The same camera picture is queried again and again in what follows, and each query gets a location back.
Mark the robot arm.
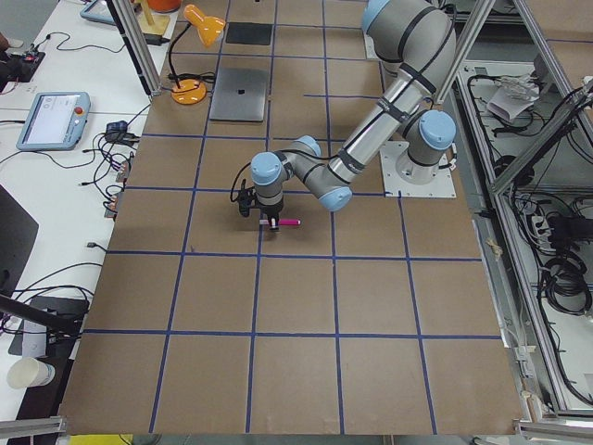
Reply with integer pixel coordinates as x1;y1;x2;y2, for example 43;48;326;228
235;1;456;231

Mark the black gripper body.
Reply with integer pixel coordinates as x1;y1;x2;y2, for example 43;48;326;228
259;197;284;221

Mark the pink marker pen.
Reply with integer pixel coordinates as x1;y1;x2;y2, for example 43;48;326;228
259;219;301;226

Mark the orange cylindrical container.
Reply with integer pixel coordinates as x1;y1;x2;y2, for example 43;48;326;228
147;0;182;14

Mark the black power adapter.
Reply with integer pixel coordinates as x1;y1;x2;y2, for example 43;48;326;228
143;32;170;46

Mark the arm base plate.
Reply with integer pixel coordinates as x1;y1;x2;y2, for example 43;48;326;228
379;141;457;199
363;34;383;61

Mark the black mousepad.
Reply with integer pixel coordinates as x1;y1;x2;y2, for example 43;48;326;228
225;22;272;45

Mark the wooden stand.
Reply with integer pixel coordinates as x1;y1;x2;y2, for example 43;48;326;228
137;0;170;37

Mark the aluminium frame post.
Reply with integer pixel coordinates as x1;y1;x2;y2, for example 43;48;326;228
107;0;161;97

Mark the blue teach pendant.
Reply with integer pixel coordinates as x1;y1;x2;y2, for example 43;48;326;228
80;0;115;26
16;92;91;152

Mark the silver laptop notebook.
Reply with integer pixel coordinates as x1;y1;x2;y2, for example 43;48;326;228
209;68;269;122

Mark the white paper cup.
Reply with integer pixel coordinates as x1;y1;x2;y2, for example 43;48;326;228
6;357;56;389

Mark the black lamp power cable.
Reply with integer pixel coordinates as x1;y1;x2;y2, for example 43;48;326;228
166;71;219;98

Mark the orange desk lamp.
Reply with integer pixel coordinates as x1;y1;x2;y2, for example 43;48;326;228
167;3;226;106

